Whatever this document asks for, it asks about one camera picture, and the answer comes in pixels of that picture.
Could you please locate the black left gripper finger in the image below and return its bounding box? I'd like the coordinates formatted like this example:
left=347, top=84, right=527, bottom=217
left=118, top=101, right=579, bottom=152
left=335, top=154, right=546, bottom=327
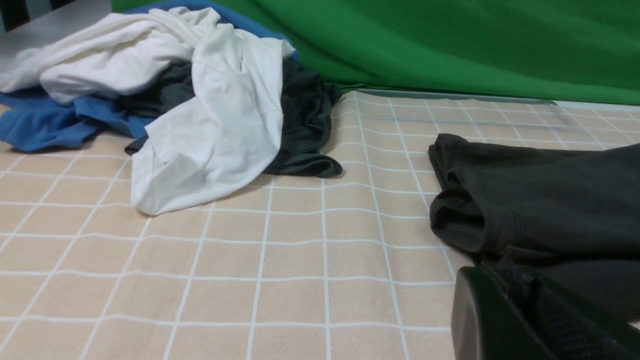
left=451, top=262, right=640, bottom=360

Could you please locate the dark gray long-sleeved shirt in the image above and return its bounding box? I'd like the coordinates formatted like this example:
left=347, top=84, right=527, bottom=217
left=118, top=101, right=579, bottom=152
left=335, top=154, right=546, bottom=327
left=428, top=133, right=640, bottom=322

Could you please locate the white shirt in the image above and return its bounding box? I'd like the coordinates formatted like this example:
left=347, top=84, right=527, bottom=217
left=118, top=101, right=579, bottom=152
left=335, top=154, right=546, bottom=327
left=1, top=7, right=295, bottom=215

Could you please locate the blue shirt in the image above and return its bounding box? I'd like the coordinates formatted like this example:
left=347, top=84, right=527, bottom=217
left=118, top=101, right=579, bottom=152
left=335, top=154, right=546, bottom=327
left=0, top=0, right=291, bottom=153

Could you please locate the beige grid tablecloth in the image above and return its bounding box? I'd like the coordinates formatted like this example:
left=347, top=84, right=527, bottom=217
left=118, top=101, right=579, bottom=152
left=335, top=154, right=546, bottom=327
left=0, top=92, right=639, bottom=360

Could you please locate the gray metal bar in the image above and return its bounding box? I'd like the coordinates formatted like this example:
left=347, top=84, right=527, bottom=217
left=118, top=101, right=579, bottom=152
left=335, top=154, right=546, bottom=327
left=358, top=88, right=558, bottom=106

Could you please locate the green backdrop cloth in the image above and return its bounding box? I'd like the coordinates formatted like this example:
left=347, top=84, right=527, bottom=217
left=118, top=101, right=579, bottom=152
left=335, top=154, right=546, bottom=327
left=111, top=0, right=640, bottom=106

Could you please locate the dark gray crumpled garment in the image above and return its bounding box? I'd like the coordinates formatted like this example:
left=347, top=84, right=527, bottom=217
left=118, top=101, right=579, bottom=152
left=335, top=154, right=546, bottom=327
left=116, top=58, right=343, bottom=178

